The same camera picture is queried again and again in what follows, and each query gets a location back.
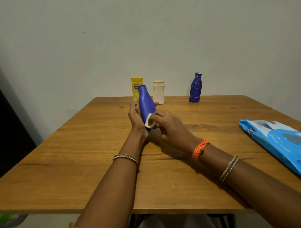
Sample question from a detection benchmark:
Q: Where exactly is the person's right hand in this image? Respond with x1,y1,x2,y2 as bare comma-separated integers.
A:
150,110,203,155

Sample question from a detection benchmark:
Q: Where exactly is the person's left hand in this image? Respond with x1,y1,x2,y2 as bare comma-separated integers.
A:
128,97,159,142

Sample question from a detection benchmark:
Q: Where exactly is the white wet wipe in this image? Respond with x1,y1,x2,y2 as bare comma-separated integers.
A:
144,113,157,129

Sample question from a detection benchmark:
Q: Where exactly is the blue scribbled bottle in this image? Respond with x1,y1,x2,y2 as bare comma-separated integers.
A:
138,85,158,130
189,72,203,103

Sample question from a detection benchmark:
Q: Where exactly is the white bottle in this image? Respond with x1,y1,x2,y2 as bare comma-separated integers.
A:
152,80,165,105

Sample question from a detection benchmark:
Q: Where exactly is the yellow bottle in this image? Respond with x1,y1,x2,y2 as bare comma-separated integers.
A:
131,77,143,103

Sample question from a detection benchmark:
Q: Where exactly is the blue wet wipes pack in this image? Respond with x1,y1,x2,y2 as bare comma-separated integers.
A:
239,119,301,176

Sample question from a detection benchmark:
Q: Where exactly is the person's right forearm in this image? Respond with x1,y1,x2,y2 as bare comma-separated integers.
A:
197,143,301,228

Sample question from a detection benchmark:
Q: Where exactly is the person's left forearm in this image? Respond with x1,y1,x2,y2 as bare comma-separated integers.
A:
74,135,149,228

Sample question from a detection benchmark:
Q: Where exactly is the orange thread wristband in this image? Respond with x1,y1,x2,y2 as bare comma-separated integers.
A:
192,140,211,161

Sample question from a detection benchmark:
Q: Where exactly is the thin beaded bangle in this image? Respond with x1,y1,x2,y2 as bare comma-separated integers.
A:
112,153,140,168
219,155,240,183

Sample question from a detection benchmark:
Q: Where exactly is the wooden table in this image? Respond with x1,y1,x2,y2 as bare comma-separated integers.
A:
0,95,301,215

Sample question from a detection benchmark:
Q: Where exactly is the black metal table leg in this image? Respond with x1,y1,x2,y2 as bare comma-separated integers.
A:
129,214,142,228
219,214,236,228

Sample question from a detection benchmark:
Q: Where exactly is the grey bin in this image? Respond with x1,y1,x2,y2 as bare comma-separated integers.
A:
0,213,28,228

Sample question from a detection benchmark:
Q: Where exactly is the green item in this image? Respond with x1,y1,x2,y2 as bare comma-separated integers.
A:
0,213,20,223

